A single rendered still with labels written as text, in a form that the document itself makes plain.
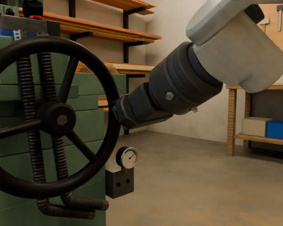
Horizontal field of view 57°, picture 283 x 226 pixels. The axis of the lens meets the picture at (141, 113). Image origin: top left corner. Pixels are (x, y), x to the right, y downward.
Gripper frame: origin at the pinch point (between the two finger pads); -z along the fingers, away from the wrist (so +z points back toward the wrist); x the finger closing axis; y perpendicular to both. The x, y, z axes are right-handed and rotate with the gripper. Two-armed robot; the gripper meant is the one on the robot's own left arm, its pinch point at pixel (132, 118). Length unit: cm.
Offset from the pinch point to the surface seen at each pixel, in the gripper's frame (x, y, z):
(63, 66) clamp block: -4.9, 17.0, -8.6
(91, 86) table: 7.5, 17.1, -19.0
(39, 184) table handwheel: -15.5, -4.8, -11.8
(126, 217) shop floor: 66, -29, -118
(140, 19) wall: 294, 235, -212
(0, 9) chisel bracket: -9.4, 40.8, -19.2
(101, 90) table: 10.6, 15.8, -19.7
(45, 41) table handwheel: -12.4, 15.9, 1.2
